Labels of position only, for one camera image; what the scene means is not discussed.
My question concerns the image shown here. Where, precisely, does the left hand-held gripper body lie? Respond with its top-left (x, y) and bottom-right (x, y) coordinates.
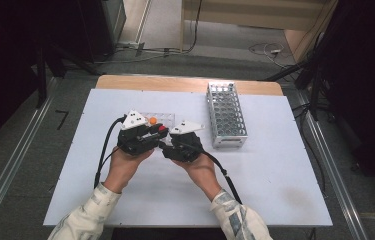
top-left (117, 109), bottom-right (161, 157)

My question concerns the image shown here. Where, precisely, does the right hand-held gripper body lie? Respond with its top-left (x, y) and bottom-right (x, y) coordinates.
top-left (161, 120), bottom-right (206, 163)

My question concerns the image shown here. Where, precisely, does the clear acrylic tube rack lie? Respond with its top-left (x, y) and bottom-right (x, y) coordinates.
top-left (137, 111), bottom-right (176, 148)

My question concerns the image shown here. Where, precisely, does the white metal tube rack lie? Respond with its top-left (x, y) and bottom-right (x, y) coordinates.
top-left (205, 80), bottom-right (249, 149)

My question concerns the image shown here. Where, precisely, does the person's left hand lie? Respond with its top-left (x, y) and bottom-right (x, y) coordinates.
top-left (103, 146), bottom-right (154, 194)

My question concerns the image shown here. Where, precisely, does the person's right hand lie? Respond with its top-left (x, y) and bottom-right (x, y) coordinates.
top-left (171, 151), bottom-right (224, 202)

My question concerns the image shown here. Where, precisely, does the black metal stand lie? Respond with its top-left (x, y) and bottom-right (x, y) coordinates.
top-left (34, 43), bottom-right (103, 108)
top-left (264, 31), bottom-right (338, 122)

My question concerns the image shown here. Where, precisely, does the dark grey cabinet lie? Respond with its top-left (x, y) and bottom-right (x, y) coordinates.
top-left (78, 0), bottom-right (127, 64)

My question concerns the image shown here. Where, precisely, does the light wooden desk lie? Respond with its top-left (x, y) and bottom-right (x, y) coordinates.
top-left (179, 0), bottom-right (340, 63)

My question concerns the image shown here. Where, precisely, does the black curtain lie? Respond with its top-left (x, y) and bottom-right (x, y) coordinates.
top-left (321, 0), bottom-right (375, 201)
top-left (0, 0), bottom-right (88, 156)

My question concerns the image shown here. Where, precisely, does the left hand-held gripper black cable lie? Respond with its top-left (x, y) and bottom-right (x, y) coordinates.
top-left (93, 114), bottom-right (128, 190)

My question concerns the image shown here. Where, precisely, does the hand-held gripper black cable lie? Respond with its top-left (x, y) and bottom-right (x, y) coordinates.
top-left (93, 114), bottom-right (128, 190)
top-left (201, 149), bottom-right (243, 205)

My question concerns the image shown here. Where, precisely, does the right hand-held gripper black cable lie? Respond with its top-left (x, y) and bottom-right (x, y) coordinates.
top-left (201, 149), bottom-right (243, 205)

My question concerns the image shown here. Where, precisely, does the grey floor cable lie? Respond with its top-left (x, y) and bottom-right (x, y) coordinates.
top-left (94, 42), bottom-right (184, 65)

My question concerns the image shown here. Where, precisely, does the black hanging cable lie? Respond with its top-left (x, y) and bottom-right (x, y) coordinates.
top-left (186, 0), bottom-right (204, 54)

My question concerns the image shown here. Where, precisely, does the metal floor rail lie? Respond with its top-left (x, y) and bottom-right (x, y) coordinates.
top-left (296, 91), bottom-right (370, 240)
top-left (0, 78), bottom-right (58, 240)

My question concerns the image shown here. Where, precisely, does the white floor cable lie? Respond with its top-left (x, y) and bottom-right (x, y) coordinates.
top-left (248, 42), bottom-right (291, 69)

